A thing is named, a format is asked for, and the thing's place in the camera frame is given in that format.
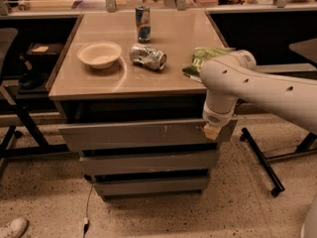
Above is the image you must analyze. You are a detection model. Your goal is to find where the white gripper with grille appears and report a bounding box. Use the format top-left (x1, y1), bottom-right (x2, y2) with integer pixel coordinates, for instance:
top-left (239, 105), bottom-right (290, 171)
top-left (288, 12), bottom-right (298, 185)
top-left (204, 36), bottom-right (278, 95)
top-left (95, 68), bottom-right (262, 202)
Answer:
top-left (202, 103), bottom-right (235, 140)

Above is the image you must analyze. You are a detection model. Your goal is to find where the grey top drawer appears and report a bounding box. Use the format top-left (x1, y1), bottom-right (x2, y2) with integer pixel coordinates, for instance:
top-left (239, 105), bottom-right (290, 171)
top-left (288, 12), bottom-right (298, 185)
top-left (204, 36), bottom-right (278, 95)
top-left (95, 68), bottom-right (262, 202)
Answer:
top-left (58, 119), bottom-right (237, 151)

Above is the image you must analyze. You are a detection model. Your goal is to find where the grey drawer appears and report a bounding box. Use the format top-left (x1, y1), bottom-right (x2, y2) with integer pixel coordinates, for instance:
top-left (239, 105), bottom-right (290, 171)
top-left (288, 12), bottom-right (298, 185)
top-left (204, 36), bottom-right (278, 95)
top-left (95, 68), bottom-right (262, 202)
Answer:
top-left (94, 176), bottom-right (210, 199)
top-left (58, 119), bottom-right (237, 151)
top-left (79, 150), bottom-right (220, 176)

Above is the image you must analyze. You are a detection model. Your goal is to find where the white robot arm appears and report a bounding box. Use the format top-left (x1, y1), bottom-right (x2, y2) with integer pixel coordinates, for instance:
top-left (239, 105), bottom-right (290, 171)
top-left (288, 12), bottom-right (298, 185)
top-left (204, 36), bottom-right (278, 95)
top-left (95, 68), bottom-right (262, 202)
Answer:
top-left (199, 50), bottom-right (317, 155)

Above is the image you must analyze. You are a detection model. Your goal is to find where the grey drawer cabinet with beige top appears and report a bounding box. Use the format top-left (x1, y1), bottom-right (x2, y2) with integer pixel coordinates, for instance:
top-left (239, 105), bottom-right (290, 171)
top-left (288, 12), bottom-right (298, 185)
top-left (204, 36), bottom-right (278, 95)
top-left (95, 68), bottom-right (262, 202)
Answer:
top-left (46, 9), bottom-right (250, 127)

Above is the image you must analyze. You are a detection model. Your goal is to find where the grey bottom drawer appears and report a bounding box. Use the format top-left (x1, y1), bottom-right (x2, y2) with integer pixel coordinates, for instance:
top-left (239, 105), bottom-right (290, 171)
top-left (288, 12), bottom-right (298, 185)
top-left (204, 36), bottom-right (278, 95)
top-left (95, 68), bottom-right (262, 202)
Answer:
top-left (94, 176), bottom-right (210, 199)

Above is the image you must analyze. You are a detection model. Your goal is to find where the grey middle drawer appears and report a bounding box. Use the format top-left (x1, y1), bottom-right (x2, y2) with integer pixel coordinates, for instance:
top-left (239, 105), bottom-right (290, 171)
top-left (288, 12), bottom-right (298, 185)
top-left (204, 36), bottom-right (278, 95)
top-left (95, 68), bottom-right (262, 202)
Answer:
top-left (79, 150), bottom-right (220, 176)

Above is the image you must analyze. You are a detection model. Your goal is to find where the green chip bag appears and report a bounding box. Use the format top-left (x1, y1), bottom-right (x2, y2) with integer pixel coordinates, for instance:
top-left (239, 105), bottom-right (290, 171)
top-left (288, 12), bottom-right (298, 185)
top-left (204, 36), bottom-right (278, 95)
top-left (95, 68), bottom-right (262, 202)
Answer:
top-left (182, 48), bottom-right (235, 82)

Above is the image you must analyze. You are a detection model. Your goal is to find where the black wheeled stand leg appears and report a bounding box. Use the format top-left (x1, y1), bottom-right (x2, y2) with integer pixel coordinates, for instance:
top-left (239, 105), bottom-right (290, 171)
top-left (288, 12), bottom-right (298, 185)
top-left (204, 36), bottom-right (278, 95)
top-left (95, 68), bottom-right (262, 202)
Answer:
top-left (240, 128), bottom-right (285, 197)

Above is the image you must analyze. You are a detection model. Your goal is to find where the crushed silver soda can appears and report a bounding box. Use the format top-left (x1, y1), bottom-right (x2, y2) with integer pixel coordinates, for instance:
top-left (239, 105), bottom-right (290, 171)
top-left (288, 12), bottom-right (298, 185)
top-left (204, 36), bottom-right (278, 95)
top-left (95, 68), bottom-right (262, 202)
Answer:
top-left (130, 44), bottom-right (167, 70)

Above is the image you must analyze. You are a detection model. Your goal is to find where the white paper bowl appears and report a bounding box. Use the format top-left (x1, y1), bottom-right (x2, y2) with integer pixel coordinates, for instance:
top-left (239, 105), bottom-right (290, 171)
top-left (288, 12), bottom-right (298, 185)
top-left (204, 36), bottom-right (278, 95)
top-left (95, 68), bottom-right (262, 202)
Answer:
top-left (77, 42), bottom-right (122, 69)

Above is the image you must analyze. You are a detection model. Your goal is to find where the upright blue soda can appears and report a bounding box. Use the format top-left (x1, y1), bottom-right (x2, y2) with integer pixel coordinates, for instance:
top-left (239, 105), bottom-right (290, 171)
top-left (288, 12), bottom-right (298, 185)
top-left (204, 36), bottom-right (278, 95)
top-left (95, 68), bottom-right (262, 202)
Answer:
top-left (136, 4), bottom-right (151, 43)

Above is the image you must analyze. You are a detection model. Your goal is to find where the white sneaker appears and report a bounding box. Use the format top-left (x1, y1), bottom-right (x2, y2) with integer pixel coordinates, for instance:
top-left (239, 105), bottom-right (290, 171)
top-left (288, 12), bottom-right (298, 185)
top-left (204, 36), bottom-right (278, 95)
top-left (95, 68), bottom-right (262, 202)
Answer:
top-left (0, 217), bottom-right (29, 238)

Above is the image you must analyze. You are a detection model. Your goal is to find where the white floor cable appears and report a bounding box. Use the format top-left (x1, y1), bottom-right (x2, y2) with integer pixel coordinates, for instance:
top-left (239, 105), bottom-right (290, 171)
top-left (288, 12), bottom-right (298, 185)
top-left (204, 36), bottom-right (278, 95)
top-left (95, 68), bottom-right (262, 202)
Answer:
top-left (81, 181), bottom-right (95, 238)

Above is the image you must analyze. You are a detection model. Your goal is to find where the black chair frame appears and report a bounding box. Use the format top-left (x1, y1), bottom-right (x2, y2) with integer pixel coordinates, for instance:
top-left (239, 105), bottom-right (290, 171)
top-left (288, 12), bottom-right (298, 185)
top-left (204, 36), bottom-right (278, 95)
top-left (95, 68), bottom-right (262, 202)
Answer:
top-left (0, 28), bottom-right (68, 174)

